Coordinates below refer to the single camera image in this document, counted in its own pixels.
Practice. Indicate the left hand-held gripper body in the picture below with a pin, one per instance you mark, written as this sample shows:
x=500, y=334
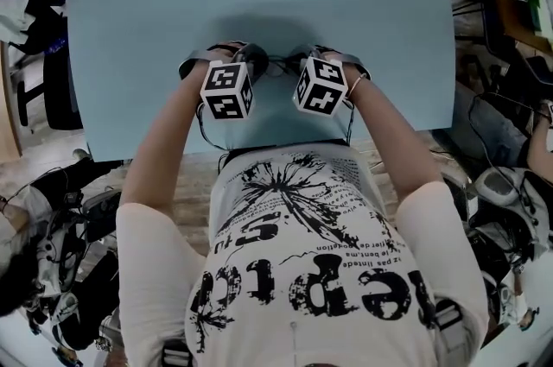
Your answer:
x=226, y=91

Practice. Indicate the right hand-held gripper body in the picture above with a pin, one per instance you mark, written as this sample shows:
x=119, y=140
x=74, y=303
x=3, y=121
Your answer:
x=320, y=86

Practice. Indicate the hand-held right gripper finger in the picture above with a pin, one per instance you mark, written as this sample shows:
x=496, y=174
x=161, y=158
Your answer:
x=304, y=52

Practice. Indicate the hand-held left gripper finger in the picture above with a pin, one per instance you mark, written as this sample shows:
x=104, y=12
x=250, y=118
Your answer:
x=256, y=61

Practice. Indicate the black eyeglasses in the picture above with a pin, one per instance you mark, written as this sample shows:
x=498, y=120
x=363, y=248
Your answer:
x=281, y=65

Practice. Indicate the person's right forearm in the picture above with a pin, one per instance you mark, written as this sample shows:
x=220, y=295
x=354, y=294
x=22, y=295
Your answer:
x=397, y=141

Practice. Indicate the person's left forearm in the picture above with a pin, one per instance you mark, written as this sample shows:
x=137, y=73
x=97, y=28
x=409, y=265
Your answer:
x=164, y=141

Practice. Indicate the person's right hand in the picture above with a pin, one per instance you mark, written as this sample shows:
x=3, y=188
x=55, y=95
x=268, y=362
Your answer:
x=333, y=56

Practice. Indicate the person's left hand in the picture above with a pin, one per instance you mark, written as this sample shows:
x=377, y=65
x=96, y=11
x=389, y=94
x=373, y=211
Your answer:
x=224, y=52

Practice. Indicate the black office chair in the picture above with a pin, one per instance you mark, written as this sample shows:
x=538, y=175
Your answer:
x=62, y=93

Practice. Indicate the person in printed white shirt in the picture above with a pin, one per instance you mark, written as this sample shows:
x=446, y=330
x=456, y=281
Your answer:
x=311, y=270

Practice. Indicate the white black helmet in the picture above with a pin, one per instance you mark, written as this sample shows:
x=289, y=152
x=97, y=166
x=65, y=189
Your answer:
x=505, y=192

